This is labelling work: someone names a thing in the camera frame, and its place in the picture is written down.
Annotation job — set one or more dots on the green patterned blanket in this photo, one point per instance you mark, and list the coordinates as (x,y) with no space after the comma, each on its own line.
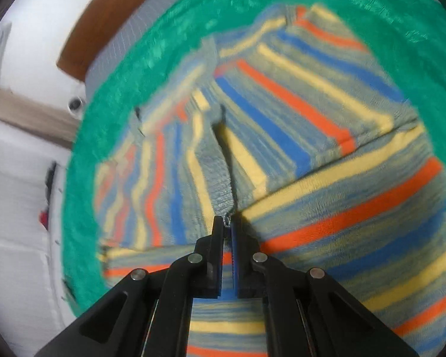
(141,59)

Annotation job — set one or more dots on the striped knit sweater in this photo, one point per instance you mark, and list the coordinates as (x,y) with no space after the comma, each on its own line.
(301,119)

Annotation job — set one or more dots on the red cloth item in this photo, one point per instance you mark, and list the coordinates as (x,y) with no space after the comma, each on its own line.
(43,218)

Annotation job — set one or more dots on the brown wooden headboard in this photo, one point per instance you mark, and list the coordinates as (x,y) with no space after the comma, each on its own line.
(96,26)

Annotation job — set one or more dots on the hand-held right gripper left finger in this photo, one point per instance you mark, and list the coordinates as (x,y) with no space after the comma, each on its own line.
(217,253)

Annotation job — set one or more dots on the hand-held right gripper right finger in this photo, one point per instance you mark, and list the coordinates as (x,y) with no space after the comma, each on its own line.
(235,260)

